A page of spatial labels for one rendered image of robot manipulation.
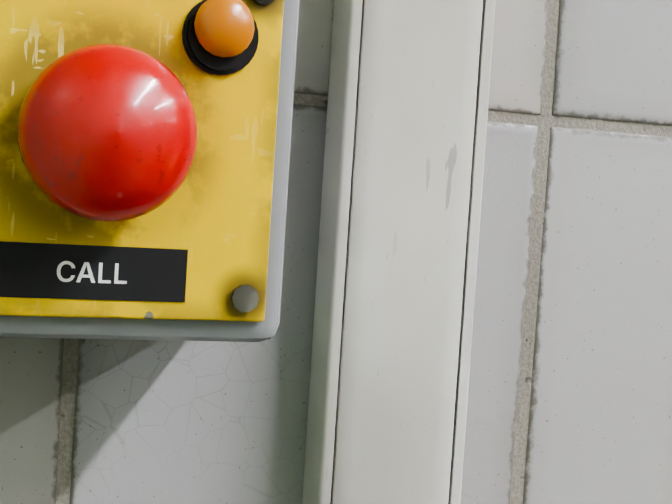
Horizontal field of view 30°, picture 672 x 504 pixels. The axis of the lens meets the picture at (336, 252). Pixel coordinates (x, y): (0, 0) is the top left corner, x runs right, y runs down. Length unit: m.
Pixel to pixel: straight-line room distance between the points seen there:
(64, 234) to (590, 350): 0.21
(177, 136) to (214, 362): 0.12
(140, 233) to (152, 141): 0.03
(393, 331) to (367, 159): 0.05
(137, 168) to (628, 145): 0.21
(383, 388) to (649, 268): 0.11
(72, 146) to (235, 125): 0.05
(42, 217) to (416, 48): 0.14
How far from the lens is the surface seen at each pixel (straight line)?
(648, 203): 0.45
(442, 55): 0.39
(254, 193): 0.31
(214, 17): 0.30
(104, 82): 0.28
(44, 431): 0.38
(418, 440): 0.40
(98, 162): 0.28
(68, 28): 0.31
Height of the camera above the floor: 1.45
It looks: 3 degrees down
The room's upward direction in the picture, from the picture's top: 4 degrees clockwise
